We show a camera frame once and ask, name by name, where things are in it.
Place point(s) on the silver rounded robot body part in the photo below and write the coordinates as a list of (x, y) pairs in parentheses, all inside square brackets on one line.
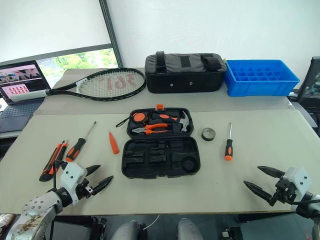
[(188, 230), (125, 231)]

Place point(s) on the orange black tape measure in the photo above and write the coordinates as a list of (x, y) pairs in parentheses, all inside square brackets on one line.
[(140, 117)]

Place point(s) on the orange black utility knife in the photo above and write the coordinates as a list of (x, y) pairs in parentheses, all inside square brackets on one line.
[(58, 151)]

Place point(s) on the orange test pen screwdriver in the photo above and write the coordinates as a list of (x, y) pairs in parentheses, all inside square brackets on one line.
[(114, 145)]

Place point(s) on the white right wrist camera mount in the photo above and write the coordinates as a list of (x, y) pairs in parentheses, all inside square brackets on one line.
[(298, 178)]

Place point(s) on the black office chair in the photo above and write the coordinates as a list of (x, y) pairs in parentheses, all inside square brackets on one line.
[(312, 85)]

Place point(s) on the black electrical tape roll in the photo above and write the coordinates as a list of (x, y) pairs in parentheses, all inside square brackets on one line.
[(208, 139)]

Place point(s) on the open laptop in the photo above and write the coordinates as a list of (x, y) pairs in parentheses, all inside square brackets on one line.
[(20, 75)]

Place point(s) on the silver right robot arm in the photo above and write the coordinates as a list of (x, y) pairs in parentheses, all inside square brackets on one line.
[(308, 210)]

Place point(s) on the brown patterned cloth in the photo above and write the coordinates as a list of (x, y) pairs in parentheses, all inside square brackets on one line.
[(6, 223)]

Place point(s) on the black tennis racket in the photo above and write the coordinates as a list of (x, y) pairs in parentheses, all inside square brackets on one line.
[(112, 83)]

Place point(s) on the black fabric tool bag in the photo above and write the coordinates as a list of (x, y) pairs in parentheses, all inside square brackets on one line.
[(182, 80)]

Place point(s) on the short orange black screwdriver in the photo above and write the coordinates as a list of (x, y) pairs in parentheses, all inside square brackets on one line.
[(228, 150)]

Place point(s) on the blue plastic divided crate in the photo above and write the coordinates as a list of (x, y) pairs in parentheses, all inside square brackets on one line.
[(250, 88)]

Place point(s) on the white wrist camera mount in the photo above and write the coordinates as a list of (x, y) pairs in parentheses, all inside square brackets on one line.
[(71, 175), (298, 178)]

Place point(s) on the long orange black screwdriver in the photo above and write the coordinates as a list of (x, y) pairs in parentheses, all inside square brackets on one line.
[(75, 150)]

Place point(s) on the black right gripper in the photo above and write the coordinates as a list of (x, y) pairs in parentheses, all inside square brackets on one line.
[(285, 192)]

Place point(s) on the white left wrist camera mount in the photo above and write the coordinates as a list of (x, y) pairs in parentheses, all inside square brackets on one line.
[(71, 175)]

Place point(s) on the black tool case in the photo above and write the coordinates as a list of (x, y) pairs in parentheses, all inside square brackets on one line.
[(160, 147)]

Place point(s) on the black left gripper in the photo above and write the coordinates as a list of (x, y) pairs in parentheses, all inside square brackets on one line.
[(83, 191)]

